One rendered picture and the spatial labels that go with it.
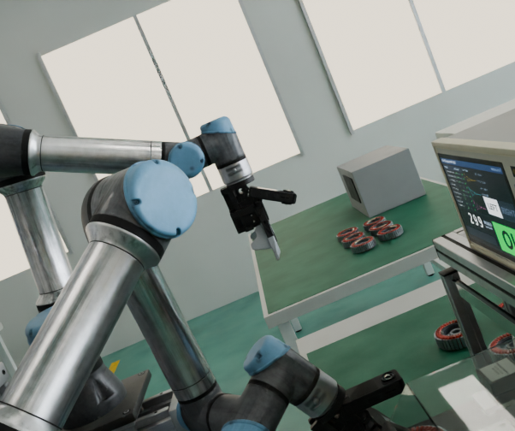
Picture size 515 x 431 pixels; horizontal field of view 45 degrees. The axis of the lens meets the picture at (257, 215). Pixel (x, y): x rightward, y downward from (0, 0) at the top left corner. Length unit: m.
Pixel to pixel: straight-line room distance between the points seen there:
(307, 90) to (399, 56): 0.84
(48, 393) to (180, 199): 0.31
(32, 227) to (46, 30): 4.33
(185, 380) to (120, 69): 4.63
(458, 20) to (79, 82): 3.28
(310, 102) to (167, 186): 4.67
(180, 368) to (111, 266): 0.29
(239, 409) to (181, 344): 0.15
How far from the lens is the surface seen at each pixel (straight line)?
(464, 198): 1.10
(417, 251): 2.51
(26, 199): 1.48
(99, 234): 0.89
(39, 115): 5.71
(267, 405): 1.03
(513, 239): 0.98
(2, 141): 1.36
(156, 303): 1.05
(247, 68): 5.50
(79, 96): 5.62
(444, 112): 5.80
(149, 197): 0.87
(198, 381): 1.10
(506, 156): 0.88
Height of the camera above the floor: 1.49
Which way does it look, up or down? 9 degrees down
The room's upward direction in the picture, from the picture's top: 23 degrees counter-clockwise
